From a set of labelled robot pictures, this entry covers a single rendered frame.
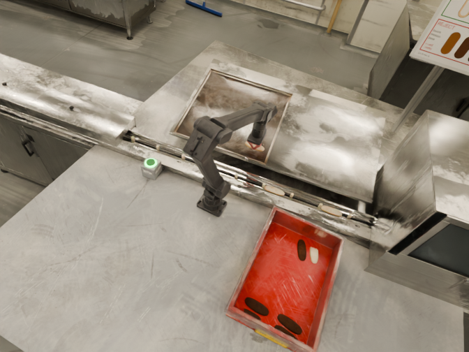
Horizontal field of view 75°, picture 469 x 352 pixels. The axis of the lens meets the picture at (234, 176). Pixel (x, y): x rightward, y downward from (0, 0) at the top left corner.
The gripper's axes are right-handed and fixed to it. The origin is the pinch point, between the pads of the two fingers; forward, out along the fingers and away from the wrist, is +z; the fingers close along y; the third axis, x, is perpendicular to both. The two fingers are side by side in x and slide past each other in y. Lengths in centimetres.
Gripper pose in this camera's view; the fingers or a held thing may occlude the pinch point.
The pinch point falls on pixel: (255, 144)
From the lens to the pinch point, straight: 149.6
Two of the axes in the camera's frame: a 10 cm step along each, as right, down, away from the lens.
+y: -4.0, 7.8, -4.8
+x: 9.1, 3.8, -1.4
